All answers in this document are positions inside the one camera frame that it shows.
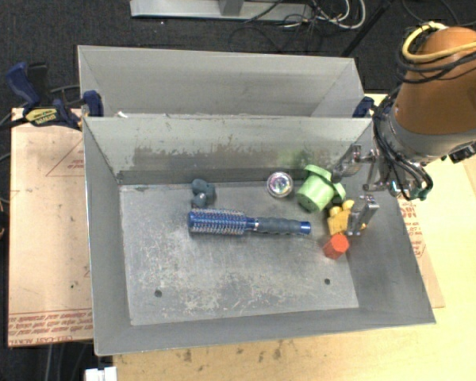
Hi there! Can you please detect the light green plastic cylinder toy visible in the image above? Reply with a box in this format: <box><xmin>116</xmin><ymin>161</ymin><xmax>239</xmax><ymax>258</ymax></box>
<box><xmin>295</xmin><ymin>164</ymin><xmax>347</xmax><ymax>214</ymax></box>

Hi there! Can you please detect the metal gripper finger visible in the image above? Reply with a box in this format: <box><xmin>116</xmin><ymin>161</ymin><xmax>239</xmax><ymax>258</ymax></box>
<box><xmin>332</xmin><ymin>144</ymin><xmax>363</xmax><ymax>179</ymax></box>
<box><xmin>347</xmin><ymin>194</ymin><xmax>381</xmax><ymax>237</ymax></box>

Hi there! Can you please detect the round shiny clear disc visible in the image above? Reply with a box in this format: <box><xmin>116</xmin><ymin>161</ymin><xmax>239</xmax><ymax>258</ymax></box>
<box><xmin>266</xmin><ymin>171</ymin><xmax>294</xmax><ymax>199</ymax></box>

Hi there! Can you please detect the yellow toy block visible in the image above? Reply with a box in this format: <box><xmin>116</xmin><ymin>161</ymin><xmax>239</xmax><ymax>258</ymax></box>
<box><xmin>326</xmin><ymin>199</ymin><xmax>368</xmax><ymax>236</ymax></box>

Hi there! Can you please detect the brown cardboard board red print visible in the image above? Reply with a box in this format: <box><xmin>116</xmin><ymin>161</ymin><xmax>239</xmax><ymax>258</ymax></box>
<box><xmin>7</xmin><ymin>107</ymin><xmax>447</xmax><ymax>348</ymax></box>

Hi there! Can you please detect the grey-blue toy figure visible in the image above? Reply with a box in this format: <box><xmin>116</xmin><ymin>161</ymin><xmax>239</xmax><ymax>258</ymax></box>
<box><xmin>190</xmin><ymin>178</ymin><xmax>217</xmax><ymax>210</ymax></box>

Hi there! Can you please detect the grey metal bin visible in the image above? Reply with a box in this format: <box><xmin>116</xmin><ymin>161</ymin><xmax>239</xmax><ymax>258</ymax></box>
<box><xmin>77</xmin><ymin>44</ymin><xmax>437</xmax><ymax>357</ymax></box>

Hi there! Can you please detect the orange-red hexagonal block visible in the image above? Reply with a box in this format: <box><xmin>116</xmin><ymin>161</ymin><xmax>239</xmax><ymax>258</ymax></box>
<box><xmin>322</xmin><ymin>233</ymin><xmax>351</xmax><ymax>261</ymax></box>

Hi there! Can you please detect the blue hairbrush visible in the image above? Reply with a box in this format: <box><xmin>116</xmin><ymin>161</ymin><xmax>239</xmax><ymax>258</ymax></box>
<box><xmin>187</xmin><ymin>207</ymin><xmax>313</xmax><ymax>238</ymax></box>

